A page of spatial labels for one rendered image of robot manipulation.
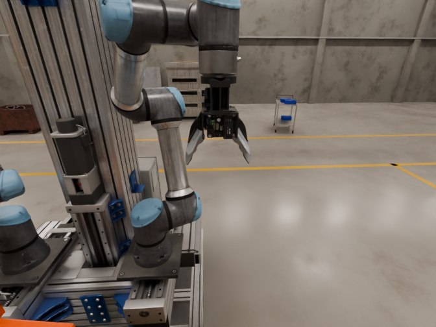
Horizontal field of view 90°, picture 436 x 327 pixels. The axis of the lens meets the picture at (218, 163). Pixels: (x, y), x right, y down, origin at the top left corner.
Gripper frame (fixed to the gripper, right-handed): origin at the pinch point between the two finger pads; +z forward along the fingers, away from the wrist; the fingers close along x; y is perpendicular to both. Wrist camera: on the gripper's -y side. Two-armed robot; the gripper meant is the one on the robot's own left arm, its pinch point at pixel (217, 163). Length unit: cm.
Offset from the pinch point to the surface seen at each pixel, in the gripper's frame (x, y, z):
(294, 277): 73, -83, 152
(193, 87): -38, -705, 49
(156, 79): -214, -998, 41
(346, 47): 636, -1023, -88
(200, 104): -17, -705, 101
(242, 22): 165, -1023, -180
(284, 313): 54, -53, 152
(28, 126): -480, -556, 132
